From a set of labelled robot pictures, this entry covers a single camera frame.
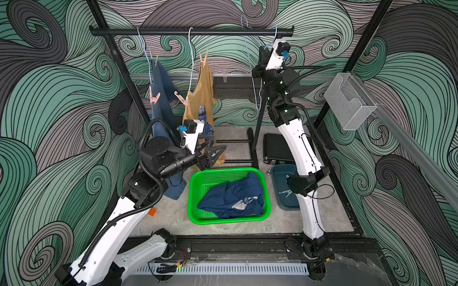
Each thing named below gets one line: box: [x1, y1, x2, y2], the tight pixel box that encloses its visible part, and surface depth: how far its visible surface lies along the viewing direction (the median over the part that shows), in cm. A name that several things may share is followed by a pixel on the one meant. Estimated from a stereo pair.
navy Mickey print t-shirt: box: [197, 171, 265, 219], surface depth 83 cm
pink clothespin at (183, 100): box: [174, 90, 188, 107], surface depth 57 cm
